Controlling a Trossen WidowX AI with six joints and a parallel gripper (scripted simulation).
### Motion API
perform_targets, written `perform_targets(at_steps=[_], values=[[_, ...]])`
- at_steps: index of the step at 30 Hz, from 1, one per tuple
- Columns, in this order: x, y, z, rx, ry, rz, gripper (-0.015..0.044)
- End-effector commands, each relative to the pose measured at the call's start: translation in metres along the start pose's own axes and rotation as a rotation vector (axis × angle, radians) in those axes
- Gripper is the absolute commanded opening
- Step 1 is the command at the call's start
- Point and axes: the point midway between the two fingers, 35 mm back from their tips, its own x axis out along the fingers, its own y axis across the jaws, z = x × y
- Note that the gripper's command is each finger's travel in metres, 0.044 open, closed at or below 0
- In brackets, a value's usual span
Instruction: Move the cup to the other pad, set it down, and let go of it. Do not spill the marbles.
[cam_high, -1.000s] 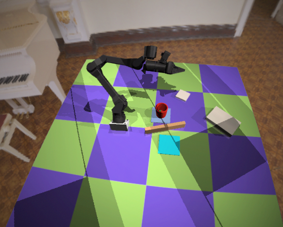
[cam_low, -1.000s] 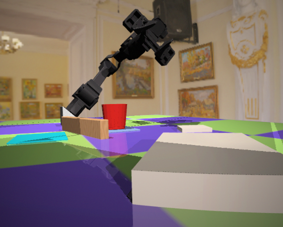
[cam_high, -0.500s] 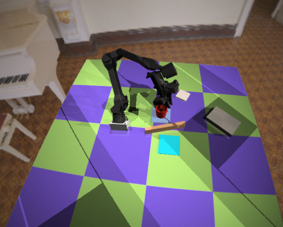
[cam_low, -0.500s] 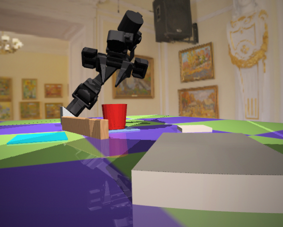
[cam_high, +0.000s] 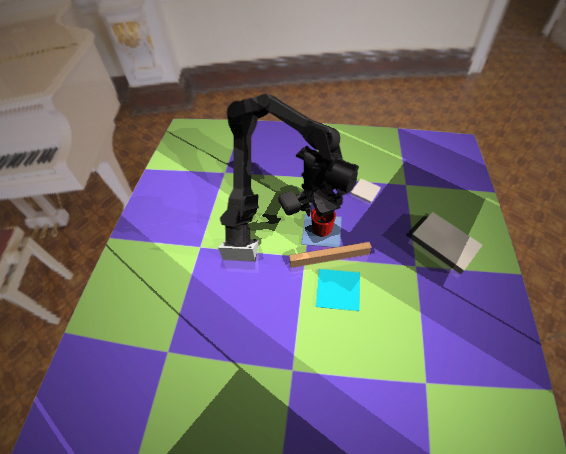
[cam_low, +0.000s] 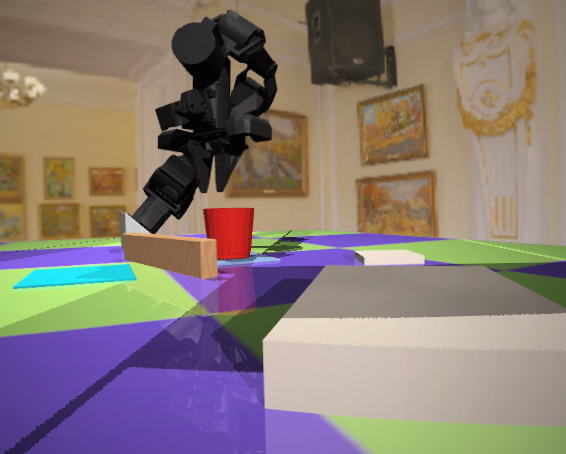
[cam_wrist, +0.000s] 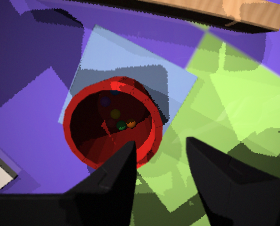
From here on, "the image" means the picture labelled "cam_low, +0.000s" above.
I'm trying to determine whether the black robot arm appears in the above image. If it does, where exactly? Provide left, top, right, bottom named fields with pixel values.
left=131, top=9, right=278, bottom=234

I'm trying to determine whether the red cup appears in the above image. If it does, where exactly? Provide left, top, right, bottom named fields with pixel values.
left=204, top=208, right=254, bottom=260

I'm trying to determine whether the brown wooden block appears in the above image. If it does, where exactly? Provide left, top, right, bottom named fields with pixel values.
left=123, top=233, right=217, bottom=279

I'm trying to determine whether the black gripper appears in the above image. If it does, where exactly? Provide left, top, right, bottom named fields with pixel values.
left=158, top=84, right=272, bottom=193

